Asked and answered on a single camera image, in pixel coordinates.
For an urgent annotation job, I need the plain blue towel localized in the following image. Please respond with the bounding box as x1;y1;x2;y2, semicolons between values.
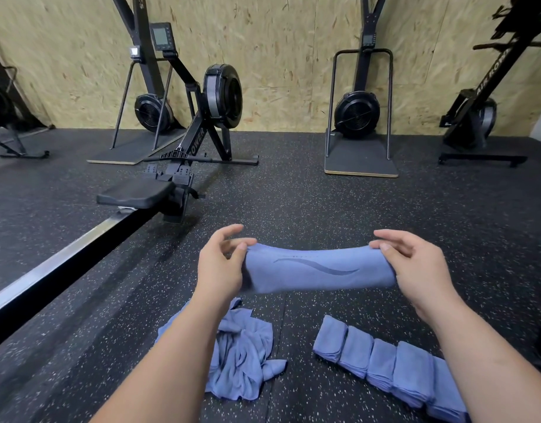
366;337;400;393

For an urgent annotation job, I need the person's left hand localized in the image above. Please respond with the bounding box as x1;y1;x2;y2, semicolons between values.
193;223;258;309

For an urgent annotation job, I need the black ski trainer grey platform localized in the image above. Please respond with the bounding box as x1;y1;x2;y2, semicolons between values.
87;0;191;166

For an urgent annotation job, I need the black ski trainer wooden-edged platform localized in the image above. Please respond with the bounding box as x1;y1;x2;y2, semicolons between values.
324;0;399;179

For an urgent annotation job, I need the person's right forearm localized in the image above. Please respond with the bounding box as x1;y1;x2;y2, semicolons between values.
425;293;541;423

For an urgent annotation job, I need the person's left forearm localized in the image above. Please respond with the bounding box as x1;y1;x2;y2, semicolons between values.
92;293;241;423

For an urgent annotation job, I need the black rowing machine with rail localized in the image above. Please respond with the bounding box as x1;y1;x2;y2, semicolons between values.
0;22;261;353

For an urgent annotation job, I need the row of blue towels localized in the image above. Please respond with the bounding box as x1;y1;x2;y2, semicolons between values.
242;242;399;294
391;340;436;409
338;325;376;380
426;357;470;423

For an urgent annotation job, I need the black upright exercise machine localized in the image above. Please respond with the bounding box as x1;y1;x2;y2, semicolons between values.
438;0;541;168

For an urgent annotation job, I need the blue towel pile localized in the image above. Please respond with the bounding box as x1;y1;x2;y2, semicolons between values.
156;297;288;402

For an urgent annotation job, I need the person's right hand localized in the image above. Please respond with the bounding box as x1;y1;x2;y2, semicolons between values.
369;228;457;327

